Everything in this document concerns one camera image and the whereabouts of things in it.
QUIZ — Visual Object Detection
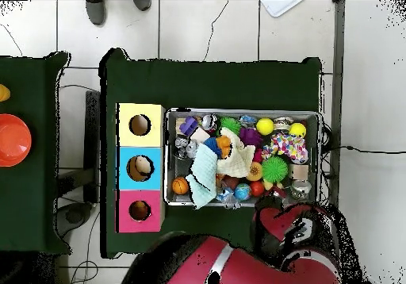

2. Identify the green spiky ball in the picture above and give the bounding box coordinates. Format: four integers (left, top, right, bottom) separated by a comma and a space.
218, 116, 242, 136
261, 155, 289, 183

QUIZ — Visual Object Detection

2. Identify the black cable with connector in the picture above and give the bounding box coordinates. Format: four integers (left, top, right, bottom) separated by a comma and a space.
323, 144, 406, 155

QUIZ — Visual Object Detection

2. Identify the silver mesh bin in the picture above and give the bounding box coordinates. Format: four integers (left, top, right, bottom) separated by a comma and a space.
163, 107, 323, 208

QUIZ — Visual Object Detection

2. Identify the hamburger squishy toy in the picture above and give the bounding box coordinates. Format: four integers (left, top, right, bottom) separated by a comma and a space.
245, 160, 263, 182

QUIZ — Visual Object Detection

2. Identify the purple rubber toy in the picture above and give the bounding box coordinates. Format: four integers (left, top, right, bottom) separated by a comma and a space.
238, 126, 264, 147

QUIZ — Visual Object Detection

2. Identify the grey metal rail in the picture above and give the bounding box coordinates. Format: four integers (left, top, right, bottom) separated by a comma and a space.
329, 0, 346, 209

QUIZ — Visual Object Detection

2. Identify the yellow ball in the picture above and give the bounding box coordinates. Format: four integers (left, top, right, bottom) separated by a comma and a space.
289, 121, 308, 138
255, 117, 275, 136

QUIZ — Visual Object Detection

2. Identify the orange basketball toy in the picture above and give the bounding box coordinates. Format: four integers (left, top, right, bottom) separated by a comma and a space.
171, 176, 190, 195

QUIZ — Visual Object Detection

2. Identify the green covered side table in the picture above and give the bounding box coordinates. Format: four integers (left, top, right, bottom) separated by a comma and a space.
0, 51, 72, 256

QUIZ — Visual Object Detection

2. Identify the person's leg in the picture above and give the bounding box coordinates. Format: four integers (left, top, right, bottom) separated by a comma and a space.
85, 0, 107, 26
132, 0, 152, 12

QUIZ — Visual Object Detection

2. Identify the cream knitted cloth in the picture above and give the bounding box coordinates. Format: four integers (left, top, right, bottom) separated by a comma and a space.
216, 127, 256, 178

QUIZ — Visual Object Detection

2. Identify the dark green table cloth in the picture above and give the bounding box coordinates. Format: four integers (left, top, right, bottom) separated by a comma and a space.
98, 47, 323, 259

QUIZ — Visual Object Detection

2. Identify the white tray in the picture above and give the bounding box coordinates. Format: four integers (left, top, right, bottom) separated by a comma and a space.
259, 0, 304, 18

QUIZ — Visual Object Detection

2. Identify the mint green cloth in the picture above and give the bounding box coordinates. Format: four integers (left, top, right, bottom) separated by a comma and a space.
185, 144, 219, 210

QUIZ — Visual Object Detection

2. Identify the orange plastic cup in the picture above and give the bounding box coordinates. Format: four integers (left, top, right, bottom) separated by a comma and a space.
0, 113, 33, 167

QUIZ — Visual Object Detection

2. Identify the polka dot cloth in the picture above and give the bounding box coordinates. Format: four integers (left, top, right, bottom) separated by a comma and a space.
261, 132, 309, 165

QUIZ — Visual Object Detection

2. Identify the wooden box with three holes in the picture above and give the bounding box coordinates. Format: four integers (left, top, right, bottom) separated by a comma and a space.
115, 102, 167, 234

